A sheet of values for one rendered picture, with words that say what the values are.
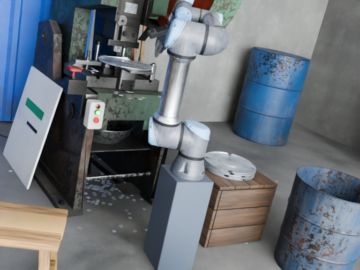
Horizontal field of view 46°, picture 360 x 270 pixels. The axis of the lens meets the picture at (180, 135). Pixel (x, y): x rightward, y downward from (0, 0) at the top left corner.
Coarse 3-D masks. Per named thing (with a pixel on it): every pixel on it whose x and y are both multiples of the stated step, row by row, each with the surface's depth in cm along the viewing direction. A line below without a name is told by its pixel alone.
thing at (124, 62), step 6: (102, 60) 219; (108, 60) 223; (114, 60) 227; (120, 60) 227; (126, 60) 236; (126, 66) 216; (132, 66) 220; (138, 66) 223; (144, 66) 227; (150, 66) 231
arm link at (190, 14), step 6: (180, 6) 192; (186, 6) 192; (180, 12) 189; (186, 12) 189; (192, 12) 192; (198, 12) 192; (180, 18) 190; (186, 18) 190; (192, 18) 192; (198, 18) 192
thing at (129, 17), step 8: (128, 0) 217; (136, 0) 219; (144, 0) 222; (128, 8) 218; (136, 8) 221; (120, 16) 216; (128, 16) 220; (136, 16) 223; (104, 24) 227; (112, 24) 220; (120, 24) 218; (128, 24) 222; (136, 24) 225; (104, 32) 227; (112, 32) 220; (120, 32) 219; (128, 32) 220; (136, 32) 223; (120, 40) 219; (128, 40) 222; (136, 40) 228
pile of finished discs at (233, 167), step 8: (208, 152) 236; (216, 152) 241; (224, 152) 242; (208, 160) 226; (216, 160) 228; (224, 160) 229; (232, 160) 232; (240, 160) 236; (248, 160) 238; (208, 168) 221; (216, 168) 217; (224, 168) 219; (232, 168) 222; (240, 168) 224; (248, 168) 226; (224, 176) 216; (232, 176) 218; (240, 176) 216; (248, 176) 219
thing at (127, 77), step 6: (120, 66) 215; (114, 72) 225; (120, 72) 220; (126, 72) 221; (132, 72) 209; (138, 72) 211; (144, 72) 213; (150, 72) 215; (120, 78) 220; (126, 78) 222; (132, 78) 224; (120, 84) 221; (126, 84) 224; (132, 84) 225; (132, 90) 227
